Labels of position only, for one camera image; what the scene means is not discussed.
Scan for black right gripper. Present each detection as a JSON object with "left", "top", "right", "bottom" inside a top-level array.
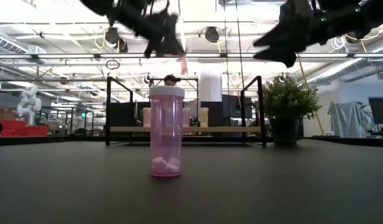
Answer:
[{"left": 253, "top": 0, "right": 340, "bottom": 68}]

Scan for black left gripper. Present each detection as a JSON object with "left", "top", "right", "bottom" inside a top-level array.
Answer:
[{"left": 107, "top": 0, "right": 186, "bottom": 58}]

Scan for yellow medicine bottle white cap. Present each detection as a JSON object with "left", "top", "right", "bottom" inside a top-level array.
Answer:
[{"left": 199, "top": 107, "right": 209, "bottom": 128}]

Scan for pink medicine bottle white cap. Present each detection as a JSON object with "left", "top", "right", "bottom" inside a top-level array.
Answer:
[{"left": 148, "top": 85, "right": 186, "bottom": 178}]

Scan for wooden pole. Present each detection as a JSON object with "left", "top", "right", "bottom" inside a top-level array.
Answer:
[{"left": 298, "top": 57, "right": 326, "bottom": 136}]

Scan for person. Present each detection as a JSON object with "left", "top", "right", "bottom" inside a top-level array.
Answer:
[{"left": 163, "top": 73, "right": 181, "bottom": 86}]

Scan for green artificial potted plant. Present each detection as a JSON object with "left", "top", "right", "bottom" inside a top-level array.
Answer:
[{"left": 262, "top": 73, "right": 322, "bottom": 144}]

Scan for white round column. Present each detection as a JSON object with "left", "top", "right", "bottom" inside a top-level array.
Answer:
[{"left": 199, "top": 70, "right": 223, "bottom": 102}]

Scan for black computer monitor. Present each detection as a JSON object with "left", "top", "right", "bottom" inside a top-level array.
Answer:
[
  {"left": 367, "top": 96, "right": 383, "bottom": 125},
  {"left": 222, "top": 95, "right": 253, "bottom": 119}
]

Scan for black office partition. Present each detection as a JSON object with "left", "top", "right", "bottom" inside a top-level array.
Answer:
[{"left": 110, "top": 101, "right": 148, "bottom": 136}]

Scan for grey draped cloth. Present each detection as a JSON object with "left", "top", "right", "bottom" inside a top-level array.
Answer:
[{"left": 327, "top": 101, "right": 371, "bottom": 138}]

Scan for long ceiling light strip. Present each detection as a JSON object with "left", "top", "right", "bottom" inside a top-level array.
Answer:
[{"left": 0, "top": 52, "right": 383, "bottom": 60}]

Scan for red crates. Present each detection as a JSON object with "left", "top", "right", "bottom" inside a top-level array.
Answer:
[{"left": 0, "top": 119, "right": 50, "bottom": 137}]

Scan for black ceiling cable reel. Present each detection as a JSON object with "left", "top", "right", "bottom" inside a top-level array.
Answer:
[
  {"left": 104, "top": 27, "right": 129, "bottom": 53},
  {"left": 204, "top": 26, "right": 220, "bottom": 44}
]

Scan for silver ventilation duct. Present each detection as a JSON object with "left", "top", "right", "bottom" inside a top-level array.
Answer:
[
  {"left": 0, "top": 32, "right": 47, "bottom": 65},
  {"left": 306, "top": 37, "right": 383, "bottom": 86}
]

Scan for black table edge rail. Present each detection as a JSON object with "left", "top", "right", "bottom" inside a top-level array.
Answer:
[{"left": 0, "top": 134, "right": 383, "bottom": 147}]

